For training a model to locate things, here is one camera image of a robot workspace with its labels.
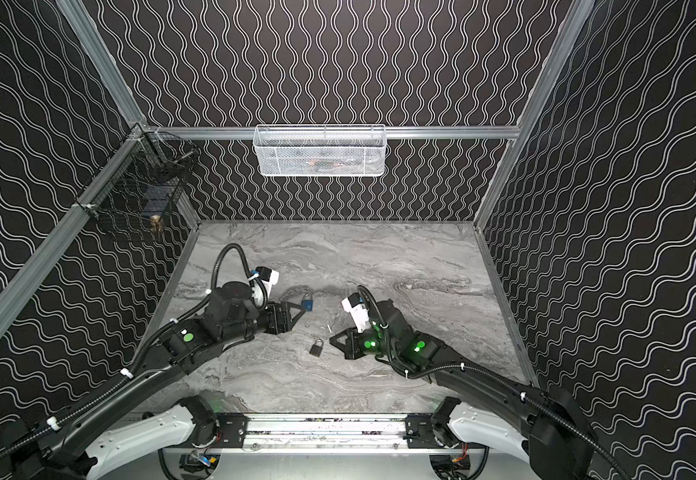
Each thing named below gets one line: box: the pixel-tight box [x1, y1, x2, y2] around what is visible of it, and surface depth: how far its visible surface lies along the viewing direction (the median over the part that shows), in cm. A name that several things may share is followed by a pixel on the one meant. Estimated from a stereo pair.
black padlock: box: [309, 338, 324, 358], surface depth 90 cm
